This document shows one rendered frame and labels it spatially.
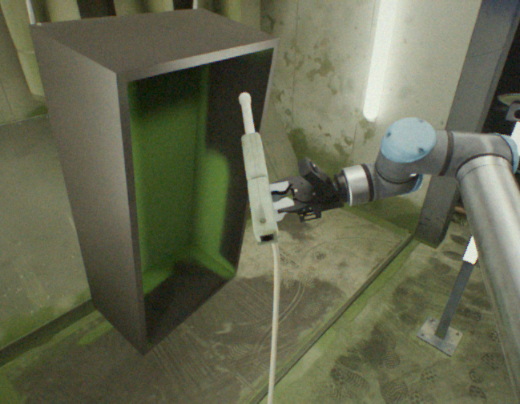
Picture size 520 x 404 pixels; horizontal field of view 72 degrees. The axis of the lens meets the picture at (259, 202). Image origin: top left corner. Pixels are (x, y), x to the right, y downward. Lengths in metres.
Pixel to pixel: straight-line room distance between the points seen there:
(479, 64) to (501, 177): 1.96
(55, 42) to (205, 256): 1.32
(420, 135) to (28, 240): 2.11
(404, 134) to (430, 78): 1.99
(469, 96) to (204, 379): 2.26
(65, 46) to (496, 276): 0.95
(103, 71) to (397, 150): 0.63
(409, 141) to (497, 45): 1.90
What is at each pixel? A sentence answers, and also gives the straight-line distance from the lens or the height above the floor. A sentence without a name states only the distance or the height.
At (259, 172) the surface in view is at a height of 1.42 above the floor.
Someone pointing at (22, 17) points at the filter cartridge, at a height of 1.64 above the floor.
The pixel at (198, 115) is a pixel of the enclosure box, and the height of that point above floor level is 1.30.
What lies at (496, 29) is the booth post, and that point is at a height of 1.55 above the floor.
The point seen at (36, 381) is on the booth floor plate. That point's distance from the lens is 2.36.
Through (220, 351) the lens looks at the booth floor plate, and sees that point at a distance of 2.17.
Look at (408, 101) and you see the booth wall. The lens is 2.80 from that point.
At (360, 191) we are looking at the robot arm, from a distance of 0.83.
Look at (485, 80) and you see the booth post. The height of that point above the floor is 1.28.
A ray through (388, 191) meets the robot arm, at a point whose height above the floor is 1.39.
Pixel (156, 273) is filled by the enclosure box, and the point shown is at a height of 0.52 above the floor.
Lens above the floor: 1.80
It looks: 32 degrees down
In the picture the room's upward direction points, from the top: straight up
